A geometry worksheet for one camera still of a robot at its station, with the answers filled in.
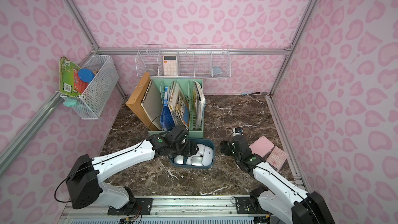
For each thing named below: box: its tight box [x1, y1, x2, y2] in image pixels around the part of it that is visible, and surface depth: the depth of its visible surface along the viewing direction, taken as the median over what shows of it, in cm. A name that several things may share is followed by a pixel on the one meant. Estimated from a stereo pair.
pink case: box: [248, 135, 275, 159], surface depth 94 cm
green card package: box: [59, 56, 89, 96], surface depth 72 cm
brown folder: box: [125, 72, 159, 132], surface depth 79 cm
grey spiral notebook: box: [140, 79, 163, 131], surface depth 90 cm
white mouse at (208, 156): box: [202, 146, 214, 166], surface depth 85 cm
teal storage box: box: [169, 137, 216, 168], surface depth 87 cm
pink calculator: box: [266, 145, 289, 172], surface depth 90 cm
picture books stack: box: [167, 81, 190, 128], surface depth 89 cm
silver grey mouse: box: [190, 155, 204, 166], surface depth 87 cm
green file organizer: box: [148, 78, 204, 139], surface depth 92 cm
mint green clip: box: [62, 96, 78, 108], surface depth 65 cm
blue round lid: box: [77, 68, 95, 83], surface depth 77 cm
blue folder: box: [160, 86, 176, 132], surface depth 92 cm
